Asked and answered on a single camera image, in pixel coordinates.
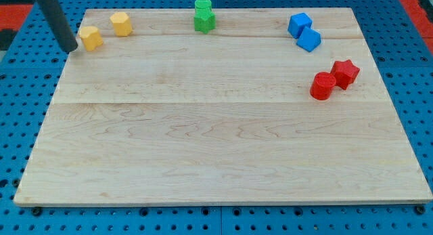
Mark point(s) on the blue pentagon block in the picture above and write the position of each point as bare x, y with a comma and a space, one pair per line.
309, 39

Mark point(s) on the green cylinder block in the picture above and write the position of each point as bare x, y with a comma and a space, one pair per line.
201, 5

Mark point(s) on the red star block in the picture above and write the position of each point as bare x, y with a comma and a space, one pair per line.
345, 73

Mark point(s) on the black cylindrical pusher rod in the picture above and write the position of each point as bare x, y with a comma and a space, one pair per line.
58, 24

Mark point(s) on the green star block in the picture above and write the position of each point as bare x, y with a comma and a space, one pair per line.
204, 20

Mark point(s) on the red cylinder block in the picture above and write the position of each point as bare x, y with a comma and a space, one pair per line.
322, 85

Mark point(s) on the yellow hexagon block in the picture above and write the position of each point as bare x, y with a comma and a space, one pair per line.
121, 24

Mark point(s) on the blue cube block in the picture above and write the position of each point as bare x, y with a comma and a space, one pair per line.
297, 24

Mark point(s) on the light wooden board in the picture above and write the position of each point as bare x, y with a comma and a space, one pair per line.
169, 116

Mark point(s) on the yellow heart block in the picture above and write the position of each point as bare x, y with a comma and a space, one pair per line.
90, 37

